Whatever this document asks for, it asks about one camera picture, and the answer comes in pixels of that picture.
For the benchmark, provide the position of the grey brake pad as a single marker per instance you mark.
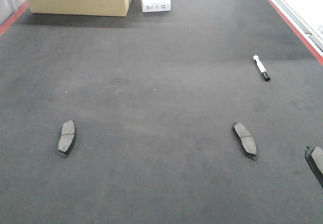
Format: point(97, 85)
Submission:
point(67, 138)
point(246, 140)
point(313, 157)

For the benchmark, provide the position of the white black marker pen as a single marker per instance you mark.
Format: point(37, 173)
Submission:
point(261, 68)

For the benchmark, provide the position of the white conveyor side rail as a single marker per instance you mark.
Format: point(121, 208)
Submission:
point(304, 17)

